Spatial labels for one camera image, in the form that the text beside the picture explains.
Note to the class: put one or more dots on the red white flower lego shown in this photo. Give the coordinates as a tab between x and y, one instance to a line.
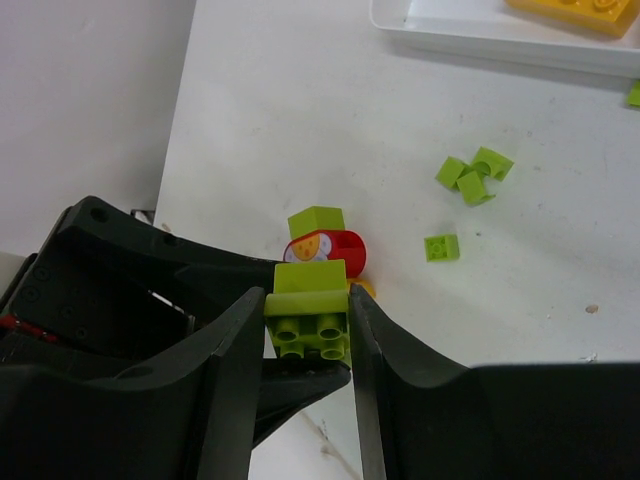
325	245

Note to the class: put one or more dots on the green lego beside flower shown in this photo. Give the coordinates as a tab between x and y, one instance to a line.
315	218

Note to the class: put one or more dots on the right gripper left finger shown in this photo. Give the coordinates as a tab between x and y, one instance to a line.
186	413

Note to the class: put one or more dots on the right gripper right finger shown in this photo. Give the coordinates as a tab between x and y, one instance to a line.
421	415

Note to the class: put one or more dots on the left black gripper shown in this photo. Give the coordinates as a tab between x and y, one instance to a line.
107	292

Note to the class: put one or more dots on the yellow lego brick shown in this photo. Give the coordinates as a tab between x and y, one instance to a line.
610	17

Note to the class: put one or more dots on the white divided sorting tray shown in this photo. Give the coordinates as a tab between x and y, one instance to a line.
493	30

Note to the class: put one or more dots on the green sloped lego brick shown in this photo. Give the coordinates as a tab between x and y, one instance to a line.
306	315

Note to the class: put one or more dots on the small green lego pair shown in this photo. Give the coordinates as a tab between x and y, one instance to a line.
469	178

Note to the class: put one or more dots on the tiny green lego near tray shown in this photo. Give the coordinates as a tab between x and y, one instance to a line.
633	97

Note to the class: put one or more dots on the small green lego cube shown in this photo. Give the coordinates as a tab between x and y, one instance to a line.
442	248

